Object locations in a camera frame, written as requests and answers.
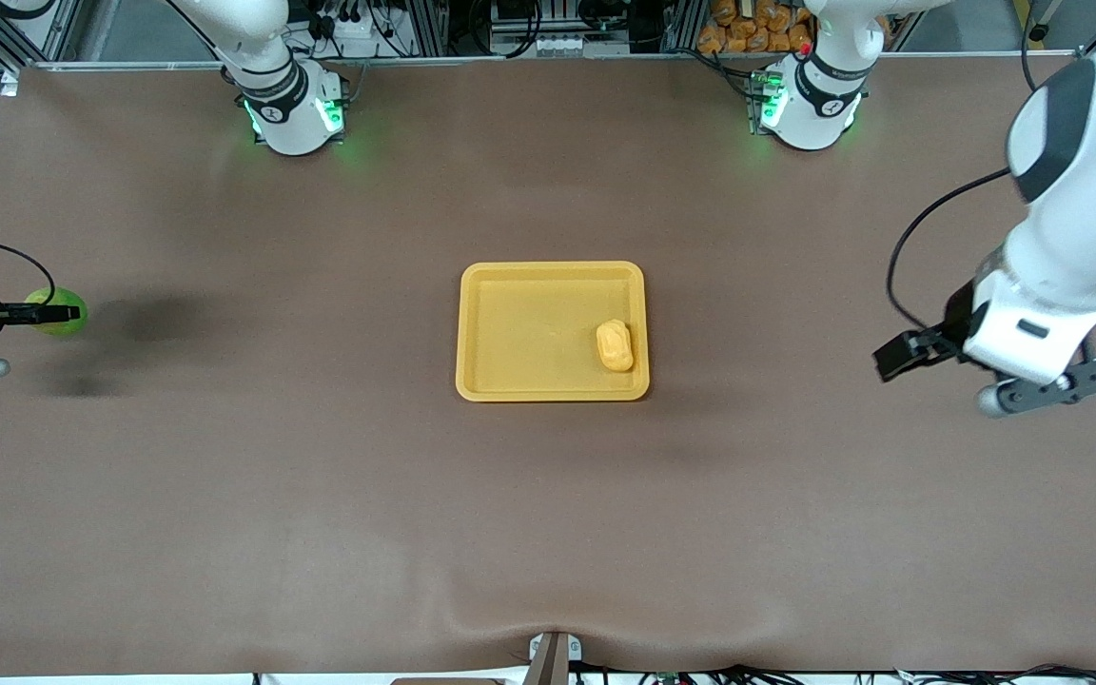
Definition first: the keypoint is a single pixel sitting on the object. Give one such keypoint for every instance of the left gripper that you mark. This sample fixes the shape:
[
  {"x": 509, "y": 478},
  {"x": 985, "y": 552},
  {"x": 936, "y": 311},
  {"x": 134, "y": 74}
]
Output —
[{"x": 953, "y": 328}]

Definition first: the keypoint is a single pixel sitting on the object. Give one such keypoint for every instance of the green apple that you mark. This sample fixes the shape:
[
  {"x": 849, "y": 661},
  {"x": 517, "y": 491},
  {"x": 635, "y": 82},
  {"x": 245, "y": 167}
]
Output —
[{"x": 58, "y": 326}]

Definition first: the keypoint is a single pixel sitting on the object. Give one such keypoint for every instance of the yellow potato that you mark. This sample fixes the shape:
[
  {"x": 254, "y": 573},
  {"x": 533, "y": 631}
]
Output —
[{"x": 615, "y": 347}]

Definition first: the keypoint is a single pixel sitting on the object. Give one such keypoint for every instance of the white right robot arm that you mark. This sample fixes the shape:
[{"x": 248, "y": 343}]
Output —
[{"x": 291, "y": 124}]

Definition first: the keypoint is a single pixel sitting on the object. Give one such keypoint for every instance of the yellow plastic tray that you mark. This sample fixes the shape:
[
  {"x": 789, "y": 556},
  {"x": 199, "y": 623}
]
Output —
[{"x": 529, "y": 333}]

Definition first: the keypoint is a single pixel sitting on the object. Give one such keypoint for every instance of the bag of orange items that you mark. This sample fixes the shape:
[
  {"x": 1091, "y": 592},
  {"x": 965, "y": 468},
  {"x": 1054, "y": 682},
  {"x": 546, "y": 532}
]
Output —
[{"x": 757, "y": 24}]

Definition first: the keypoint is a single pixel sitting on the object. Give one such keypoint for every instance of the white power strip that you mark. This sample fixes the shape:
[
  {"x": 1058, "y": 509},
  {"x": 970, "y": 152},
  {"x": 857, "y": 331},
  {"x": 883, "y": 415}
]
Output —
[{"x": 348, "y": 33}]

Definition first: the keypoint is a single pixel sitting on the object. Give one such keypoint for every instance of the metal table clamp bracket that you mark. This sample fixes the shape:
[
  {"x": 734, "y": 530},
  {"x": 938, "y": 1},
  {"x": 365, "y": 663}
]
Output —
[{"x": 555, "y": 656}]

